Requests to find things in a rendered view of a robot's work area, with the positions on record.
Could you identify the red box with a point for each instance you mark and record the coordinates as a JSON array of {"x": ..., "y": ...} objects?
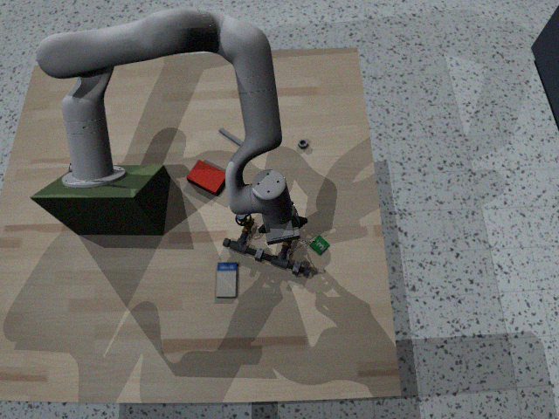
[{"x": 207, "y": 177}]

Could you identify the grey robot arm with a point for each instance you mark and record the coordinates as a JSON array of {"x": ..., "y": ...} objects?
[{"x": 90, "y": 54}]

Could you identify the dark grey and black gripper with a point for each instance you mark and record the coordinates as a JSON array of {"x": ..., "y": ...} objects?
[{"x": 297, "y": 221}]

